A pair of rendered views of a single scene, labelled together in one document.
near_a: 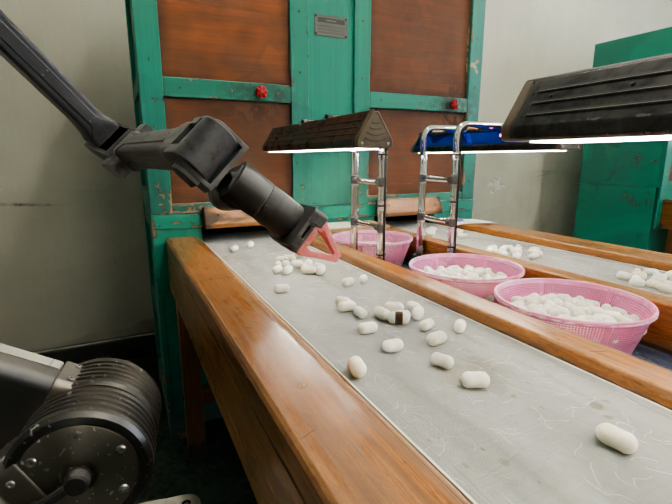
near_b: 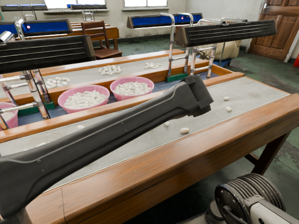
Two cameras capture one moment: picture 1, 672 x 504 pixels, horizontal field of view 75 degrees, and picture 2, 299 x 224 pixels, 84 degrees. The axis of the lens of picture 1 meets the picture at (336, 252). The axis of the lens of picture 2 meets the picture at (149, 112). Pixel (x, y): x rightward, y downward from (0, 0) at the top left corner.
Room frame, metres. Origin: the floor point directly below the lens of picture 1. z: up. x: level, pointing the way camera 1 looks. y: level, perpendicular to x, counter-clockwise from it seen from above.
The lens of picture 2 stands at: (0.70, 0.49, 1.21)
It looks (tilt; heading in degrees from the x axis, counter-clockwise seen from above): 35 degrees down; 268
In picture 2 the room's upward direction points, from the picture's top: straight up
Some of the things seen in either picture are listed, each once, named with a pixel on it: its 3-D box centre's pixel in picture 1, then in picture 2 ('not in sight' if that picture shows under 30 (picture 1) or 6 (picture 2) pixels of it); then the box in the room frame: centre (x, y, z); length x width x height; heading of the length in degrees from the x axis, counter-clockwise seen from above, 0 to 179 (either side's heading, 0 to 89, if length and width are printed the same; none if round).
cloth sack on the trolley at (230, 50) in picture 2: not in sight; (216, 48); (-0.71, -2.81, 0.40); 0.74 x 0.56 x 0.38; 28
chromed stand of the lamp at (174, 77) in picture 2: not in sight; (173, 47); (0.48, -0.80, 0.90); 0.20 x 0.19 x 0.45; 26
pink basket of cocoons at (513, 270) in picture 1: (463, 283); (86, 102); (1.03, -0.31, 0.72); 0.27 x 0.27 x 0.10
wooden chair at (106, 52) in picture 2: not in sight; (104, 52); (1.36, -2.37, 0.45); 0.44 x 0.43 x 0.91; 47
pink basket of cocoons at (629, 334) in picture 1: (567, 321); (132, 92); (0.78, -0.43, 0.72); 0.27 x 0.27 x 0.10
